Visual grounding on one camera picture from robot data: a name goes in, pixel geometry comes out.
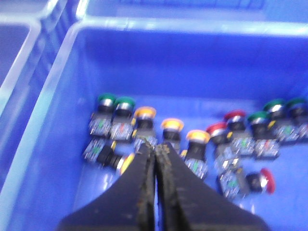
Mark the blue plastic bin left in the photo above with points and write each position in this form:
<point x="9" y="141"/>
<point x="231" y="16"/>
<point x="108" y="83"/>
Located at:
<point x="193" y="70"/>

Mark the red push button lying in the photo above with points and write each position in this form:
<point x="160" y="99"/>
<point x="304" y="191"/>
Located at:
<point x="234" y="183"/>

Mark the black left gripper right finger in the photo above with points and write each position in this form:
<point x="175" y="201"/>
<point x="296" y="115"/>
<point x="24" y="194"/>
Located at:
<point x="190" y="205"/>

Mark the yellow push button centre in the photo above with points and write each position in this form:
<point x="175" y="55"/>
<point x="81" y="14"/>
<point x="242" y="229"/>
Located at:
<point x="172" y="128"/>

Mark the yellow push button lying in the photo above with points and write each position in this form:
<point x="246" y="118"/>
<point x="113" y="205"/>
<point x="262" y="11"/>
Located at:
<point x="100" y="153"/>

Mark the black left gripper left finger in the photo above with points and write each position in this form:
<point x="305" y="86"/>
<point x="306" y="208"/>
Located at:
<point x="128" y="205"/>

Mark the green push button right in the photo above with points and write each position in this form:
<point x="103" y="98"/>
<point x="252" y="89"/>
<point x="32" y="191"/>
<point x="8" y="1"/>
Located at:
<point x="266" y="143"/>

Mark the green push button far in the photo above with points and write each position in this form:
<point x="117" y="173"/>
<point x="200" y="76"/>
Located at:
<point x="280" y="124"/>

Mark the green push button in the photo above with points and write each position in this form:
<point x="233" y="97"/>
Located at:
<point x="101" y="120"/>
<point x="266" y="143"/>
<point x="122" y="123"/>
<point x="280" y="124"/>

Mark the green push button edge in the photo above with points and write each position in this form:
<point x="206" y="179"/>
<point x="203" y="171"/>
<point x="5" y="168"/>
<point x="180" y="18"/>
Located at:
<point x="298" y="111"/>

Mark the yellow push button right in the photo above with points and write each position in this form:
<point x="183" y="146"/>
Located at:
<point x="194" y="156"/>

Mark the red push button rear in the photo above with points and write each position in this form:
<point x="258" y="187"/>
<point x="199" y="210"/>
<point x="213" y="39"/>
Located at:
<point x="242" y="141"/>

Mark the blue bin rear left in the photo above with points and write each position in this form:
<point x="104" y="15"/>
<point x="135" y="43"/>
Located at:
<point x="31" y="33"/>

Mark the blue bin rear right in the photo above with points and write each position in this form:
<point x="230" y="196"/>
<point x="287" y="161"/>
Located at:
<point x="295" y="11"/>

